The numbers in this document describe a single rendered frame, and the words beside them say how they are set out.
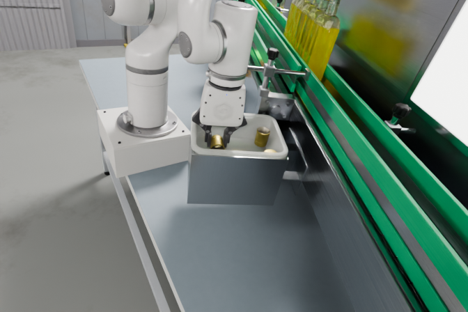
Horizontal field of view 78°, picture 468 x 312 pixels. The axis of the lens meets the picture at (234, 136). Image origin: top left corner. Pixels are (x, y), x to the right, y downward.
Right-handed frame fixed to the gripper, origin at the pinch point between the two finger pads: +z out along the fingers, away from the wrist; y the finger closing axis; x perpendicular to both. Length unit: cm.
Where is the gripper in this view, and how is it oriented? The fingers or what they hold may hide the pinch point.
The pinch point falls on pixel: (217, 138)
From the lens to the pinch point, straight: 73.4
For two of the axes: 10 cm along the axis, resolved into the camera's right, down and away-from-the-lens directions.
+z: -1.5, 8.2, 5.6
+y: 9.8, 0.5, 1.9
